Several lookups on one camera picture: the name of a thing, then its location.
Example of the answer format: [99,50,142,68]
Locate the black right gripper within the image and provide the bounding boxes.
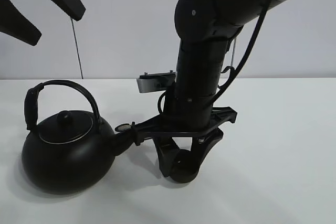
[133,93,237,177]

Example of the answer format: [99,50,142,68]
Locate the black teapot with handle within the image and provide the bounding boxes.
[21,80,136,195]

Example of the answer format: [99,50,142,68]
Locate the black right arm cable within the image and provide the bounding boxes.
[156,0,287,120]

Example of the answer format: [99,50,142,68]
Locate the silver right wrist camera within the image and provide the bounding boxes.
[137,70,176,93]

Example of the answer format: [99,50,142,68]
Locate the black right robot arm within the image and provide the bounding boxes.
[135,0,286,183]

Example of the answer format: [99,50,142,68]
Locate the small black teacup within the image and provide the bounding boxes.
[169,149,200,184]

